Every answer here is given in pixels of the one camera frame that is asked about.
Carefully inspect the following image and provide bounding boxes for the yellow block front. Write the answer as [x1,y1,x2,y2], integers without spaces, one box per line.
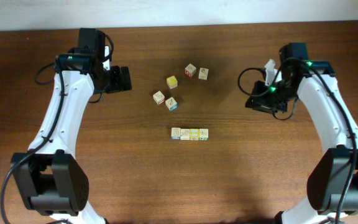
[190,129,200,141]

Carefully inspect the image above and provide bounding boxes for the green letter N block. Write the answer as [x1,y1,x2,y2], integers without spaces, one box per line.
[199,129,209,141]

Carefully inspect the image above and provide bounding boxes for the blue-edged leaf block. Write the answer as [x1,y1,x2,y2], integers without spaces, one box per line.
[165,97,178,111]

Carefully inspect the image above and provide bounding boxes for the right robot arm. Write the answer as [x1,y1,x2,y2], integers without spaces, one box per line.
[245,42,358,224]

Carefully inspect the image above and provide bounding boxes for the plain block far right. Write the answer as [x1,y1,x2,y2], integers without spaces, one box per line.
[198,68,209,80]

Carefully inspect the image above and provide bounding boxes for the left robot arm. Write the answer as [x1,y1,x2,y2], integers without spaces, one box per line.
[0,28,132,223]

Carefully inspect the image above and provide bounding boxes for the yellow-top block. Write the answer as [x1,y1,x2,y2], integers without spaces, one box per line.
[167,75,178,89]

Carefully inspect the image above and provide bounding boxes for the red-edged block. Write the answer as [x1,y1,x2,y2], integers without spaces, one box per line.
[185,63,196,77]
[171,128,181,140]
[153,91,165,105]

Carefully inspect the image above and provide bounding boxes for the plain drawing block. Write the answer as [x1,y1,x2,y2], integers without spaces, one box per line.
[180,128,190,141]

